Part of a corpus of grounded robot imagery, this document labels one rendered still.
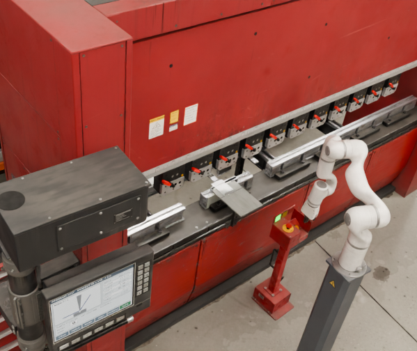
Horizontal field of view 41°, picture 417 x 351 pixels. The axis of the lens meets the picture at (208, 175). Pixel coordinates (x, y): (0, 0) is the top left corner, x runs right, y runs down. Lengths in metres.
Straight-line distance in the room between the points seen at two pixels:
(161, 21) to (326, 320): 1.95
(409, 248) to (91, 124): 3.36
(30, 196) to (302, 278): 2.83
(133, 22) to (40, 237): 0.95
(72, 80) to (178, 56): 0.69
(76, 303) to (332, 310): 1.65
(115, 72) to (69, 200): 0.52
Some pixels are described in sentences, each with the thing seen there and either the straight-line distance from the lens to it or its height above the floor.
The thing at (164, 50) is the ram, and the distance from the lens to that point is 2.54.
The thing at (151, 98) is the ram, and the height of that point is 1.84.
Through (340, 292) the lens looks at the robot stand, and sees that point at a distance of 3.24.
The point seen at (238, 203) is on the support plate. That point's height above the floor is 1.00.
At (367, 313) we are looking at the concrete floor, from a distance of 4.37.
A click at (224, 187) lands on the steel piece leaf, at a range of 3.45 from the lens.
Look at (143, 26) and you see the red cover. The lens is 2.39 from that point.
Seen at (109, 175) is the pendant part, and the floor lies 1.95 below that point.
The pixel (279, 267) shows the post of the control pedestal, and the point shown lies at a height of 0.39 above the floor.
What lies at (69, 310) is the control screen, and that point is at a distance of 2.22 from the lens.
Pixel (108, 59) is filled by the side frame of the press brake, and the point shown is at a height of 2.23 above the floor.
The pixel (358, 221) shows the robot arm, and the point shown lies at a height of 1.39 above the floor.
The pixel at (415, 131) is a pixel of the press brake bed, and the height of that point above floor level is 0.72.
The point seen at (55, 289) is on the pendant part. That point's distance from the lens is 2.12.
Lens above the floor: 3.26
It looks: 40 degrees down
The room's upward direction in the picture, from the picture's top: 8 degrees clockwise
